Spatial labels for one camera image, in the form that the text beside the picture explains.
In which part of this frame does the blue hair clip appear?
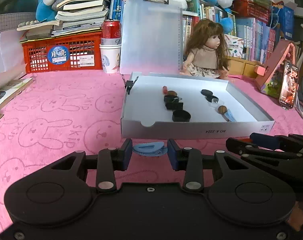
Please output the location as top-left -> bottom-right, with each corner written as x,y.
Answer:
224,109 -> 237,122
133,141 -> 168,157

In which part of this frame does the brown nut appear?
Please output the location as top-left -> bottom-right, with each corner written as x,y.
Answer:
167,90 -> 177,96
218,105 -> 228,114

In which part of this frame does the black round lid cup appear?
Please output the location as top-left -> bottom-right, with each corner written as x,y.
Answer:
172,109 -> 191,122

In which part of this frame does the black small cap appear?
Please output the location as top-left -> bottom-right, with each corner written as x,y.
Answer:
205,95 -> 219,103

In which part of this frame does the black binder clip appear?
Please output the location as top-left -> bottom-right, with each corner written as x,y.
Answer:
165,98 -> 183,111

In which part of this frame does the black disc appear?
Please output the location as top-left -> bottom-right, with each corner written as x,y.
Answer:
201,89 -> 213,96

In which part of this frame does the black ring cap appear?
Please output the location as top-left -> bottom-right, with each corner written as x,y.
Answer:
164,95 -> 180,103

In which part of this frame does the red crayon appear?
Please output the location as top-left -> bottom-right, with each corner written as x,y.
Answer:
162,86 -> 168,95
238,138 -> 252,142

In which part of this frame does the right human hand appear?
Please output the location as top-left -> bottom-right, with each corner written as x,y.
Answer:
286,202 -> 303,232

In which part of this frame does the smartphone on stand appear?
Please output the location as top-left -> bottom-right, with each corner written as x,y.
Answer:
279,60 -> 298,109

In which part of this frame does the pink bunny towel mat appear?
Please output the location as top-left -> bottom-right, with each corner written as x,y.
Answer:
0,70 -> 303,232

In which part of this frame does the grey cardboard box tray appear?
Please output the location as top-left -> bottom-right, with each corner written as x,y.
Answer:
121,72 -> 275,140

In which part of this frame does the pink phone stand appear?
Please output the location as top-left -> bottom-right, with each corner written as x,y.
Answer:
254,40 -> 296,99

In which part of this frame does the wooden drawer shelf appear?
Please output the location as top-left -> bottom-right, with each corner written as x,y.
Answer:
227,56 -> 265,78

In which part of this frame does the binder clip on box edge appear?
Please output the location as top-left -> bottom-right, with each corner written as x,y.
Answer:
122,75 -> 139,95

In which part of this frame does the brown haired baby doll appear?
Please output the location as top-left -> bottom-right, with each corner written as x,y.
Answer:
180,19 -> 229,80

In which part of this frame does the white paper cup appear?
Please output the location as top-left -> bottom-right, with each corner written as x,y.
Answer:
100,44 -> 121,74

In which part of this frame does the row of books on shelf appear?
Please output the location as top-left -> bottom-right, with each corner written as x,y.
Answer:
109,0 -> 279,65

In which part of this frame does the red plastic crate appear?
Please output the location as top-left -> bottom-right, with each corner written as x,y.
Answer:
21,30 -> 102,73

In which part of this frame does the open book at left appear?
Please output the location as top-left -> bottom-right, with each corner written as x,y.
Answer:
0,64 -> 33,119

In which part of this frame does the translucent clipboard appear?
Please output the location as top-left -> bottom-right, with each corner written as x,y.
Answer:
120,0 -> 182,75

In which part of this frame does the red soda can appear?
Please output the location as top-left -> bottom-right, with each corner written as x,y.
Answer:
101,20 -> 121,46

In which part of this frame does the red basket on shelf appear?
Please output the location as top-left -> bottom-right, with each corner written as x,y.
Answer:
232,0 -> 270,23

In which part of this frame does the stack of books on crate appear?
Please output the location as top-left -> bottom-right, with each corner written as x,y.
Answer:
17,0 -> 113,40

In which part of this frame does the blue plush toy left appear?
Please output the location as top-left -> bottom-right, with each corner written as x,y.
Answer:
36,0 -> 57,22

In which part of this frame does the white charging cable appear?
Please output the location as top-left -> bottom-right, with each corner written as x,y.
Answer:
294,97 -> 303,122

